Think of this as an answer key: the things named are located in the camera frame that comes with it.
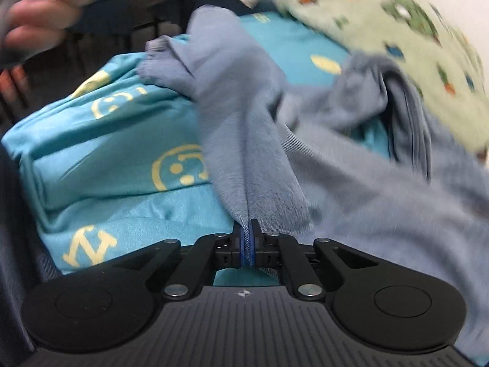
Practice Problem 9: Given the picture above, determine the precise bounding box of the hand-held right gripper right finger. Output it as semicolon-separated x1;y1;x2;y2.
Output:
248;219;380;301

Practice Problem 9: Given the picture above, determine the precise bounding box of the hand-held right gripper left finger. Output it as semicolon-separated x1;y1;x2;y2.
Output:
102;220;250;299

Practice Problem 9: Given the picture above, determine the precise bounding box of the blue-grey garment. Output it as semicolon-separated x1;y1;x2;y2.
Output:
137;5;489;360

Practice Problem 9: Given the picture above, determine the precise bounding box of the person's left hand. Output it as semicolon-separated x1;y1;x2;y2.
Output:
0;0;101;98

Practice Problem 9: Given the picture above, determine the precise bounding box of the black chair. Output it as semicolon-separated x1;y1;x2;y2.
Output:
71;0;199;60

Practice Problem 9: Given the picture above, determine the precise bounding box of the teal printed bed sheet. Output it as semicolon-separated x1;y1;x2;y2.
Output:
1;11;391;287

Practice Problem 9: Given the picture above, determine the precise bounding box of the green printed blanket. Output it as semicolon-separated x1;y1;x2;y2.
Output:
274;0;489;153

